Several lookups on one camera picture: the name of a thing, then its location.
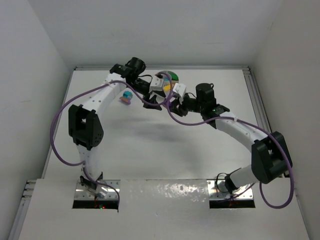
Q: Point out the green lego brick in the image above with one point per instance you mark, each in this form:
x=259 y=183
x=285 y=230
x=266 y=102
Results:
x=174 y=76

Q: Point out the white divided round container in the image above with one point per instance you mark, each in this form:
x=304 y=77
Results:
x=167 y=79

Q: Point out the teal purple butterfly lego cluster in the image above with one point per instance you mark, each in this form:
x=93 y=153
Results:
x=126 y=97

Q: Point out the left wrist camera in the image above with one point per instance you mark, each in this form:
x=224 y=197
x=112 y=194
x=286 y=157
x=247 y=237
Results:
x=157 y=86

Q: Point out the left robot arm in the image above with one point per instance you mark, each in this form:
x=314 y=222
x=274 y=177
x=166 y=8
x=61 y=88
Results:
x=84 y=124

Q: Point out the long yellow lego plate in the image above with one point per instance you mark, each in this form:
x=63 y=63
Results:
x=167 y=88

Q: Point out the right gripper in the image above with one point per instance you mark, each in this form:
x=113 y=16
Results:
x=179 y=106

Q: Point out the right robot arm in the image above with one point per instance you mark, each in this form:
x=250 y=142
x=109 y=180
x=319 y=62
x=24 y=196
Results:
x=269 y=153

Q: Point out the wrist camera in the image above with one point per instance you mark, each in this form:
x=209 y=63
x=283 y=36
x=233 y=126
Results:
x=157 y=86
x=180 y=89

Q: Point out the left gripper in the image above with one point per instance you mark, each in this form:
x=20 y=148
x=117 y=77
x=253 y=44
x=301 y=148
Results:
x=151 y=99

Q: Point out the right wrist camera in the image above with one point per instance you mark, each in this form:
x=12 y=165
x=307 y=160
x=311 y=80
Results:
x=180 y=89

